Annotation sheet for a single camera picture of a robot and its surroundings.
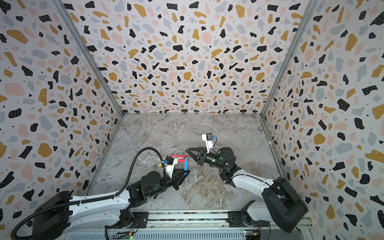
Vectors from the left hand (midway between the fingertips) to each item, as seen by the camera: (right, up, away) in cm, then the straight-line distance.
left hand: (189, 170), depth 71 cm
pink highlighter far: (-9, +1, +28) cm, 30 cm away
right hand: (-2, +10, -2) cm, 10 cm away
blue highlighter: (-2, +2, +1) cm, 3 cm away
